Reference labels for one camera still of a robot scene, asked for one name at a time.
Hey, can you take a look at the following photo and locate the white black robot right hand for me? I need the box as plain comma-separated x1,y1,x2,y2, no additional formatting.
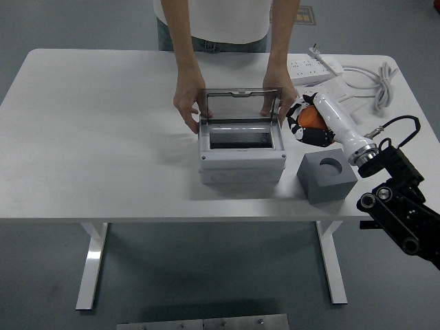
284,91,367,157

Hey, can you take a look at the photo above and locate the grey block battery holder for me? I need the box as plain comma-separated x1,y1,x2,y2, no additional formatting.
297,148,358,206

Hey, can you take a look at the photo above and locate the grey plastic junction box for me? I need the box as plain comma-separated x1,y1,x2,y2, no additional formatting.
197,118,288,185

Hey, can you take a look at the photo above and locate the grey metal plate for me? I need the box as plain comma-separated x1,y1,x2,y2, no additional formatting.
116,313,289,330

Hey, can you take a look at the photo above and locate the person's right hand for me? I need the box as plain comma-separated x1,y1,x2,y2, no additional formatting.
173,74,207,135

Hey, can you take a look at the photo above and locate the white power strip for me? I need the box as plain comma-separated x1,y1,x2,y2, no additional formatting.
287,57,344,87

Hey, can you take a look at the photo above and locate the transparent hinged box lid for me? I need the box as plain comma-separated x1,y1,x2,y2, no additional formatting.
199,86,283,125

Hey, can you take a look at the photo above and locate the person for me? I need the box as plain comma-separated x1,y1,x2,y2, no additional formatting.
153,0,276,54

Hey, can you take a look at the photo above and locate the person's left hand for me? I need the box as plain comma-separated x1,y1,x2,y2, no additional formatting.
259,74,298,120

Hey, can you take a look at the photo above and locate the orange cylindrical battery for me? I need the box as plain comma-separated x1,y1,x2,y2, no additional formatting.
297,105,326,130

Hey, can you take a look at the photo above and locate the white table leg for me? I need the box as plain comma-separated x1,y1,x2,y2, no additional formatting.
75,222,109,311
315,221,348,305

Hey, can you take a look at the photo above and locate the white power cord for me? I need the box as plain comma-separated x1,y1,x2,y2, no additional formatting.
319,56,399,111

